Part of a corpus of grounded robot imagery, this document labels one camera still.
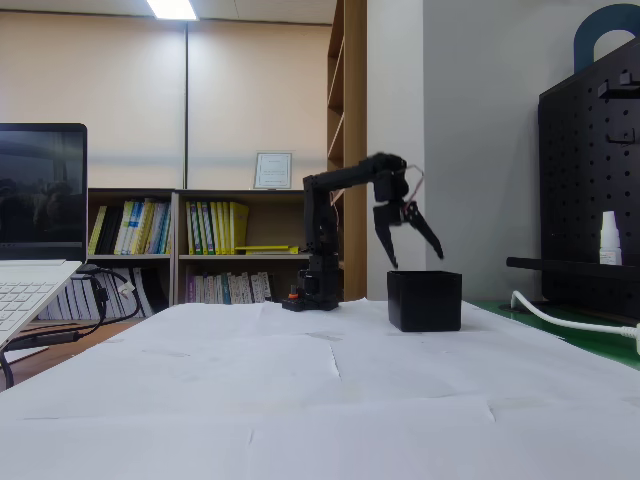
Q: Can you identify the upright yellow binder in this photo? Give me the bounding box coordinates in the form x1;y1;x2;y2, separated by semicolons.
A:
230;201;250;254

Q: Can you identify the black open box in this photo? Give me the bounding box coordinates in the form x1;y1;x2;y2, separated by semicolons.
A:
386;270;463;333

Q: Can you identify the black pegboard shelf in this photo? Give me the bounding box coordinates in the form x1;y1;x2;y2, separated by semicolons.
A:
505;256;640;282

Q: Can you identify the white paper sheet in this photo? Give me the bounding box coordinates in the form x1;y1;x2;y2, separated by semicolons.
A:
97;301;334;354
14;329;344;420
485;364;640;480
259;298;506;349
327;319;640;409
0;384;497;480

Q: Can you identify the small white bottle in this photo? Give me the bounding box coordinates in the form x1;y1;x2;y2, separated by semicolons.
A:
598;210;624;266

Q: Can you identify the low wooden bookshelf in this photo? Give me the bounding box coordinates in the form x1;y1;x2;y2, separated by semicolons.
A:
87;188;177;321
171;188;321;306

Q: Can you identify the white power strip cable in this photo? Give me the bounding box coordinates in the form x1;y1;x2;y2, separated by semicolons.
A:
510;290;640;337

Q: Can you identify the flat lying yellow book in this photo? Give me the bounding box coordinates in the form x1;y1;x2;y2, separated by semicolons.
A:
234;244;300;256

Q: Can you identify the ceiling light panel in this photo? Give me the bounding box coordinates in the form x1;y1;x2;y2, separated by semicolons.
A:
145;0;199;22

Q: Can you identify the black laptop cable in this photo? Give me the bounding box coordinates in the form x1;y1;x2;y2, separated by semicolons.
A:
0;263;145;352

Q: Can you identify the red white servo wire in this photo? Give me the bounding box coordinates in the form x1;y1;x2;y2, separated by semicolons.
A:
399;163;426;211

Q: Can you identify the blue arch shaped panel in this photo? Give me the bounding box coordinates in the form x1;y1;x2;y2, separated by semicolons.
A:
573;3;640;74

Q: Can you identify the framed certificate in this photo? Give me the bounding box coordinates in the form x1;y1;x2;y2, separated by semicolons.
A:
253;151;295;191

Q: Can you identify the black pegboard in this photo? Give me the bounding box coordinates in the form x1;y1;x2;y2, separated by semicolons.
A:
537;37;640;322

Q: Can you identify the tall wooden bookshelf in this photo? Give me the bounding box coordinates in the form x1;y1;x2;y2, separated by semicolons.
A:
326;0;369;304

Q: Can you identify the white laptop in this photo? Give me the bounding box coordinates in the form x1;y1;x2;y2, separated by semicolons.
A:
0;123;89;351

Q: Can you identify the black cable loop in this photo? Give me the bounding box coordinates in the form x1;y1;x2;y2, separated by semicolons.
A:
0;348;16;392

